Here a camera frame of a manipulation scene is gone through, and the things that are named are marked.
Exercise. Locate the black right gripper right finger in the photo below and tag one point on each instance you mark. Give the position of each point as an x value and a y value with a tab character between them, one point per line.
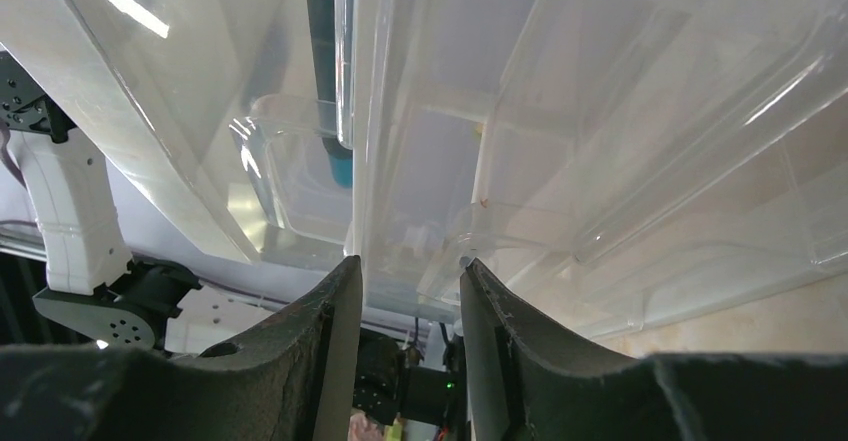
530	378

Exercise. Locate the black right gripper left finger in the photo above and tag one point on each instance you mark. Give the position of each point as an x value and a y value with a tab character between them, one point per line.
289	377

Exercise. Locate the white plastic drawer organizer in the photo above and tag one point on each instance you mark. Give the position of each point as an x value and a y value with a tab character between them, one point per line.
654	175

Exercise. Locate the black marker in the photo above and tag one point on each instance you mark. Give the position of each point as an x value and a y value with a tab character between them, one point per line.
321	17

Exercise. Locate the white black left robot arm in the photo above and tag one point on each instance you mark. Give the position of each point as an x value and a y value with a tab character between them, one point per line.
95	285

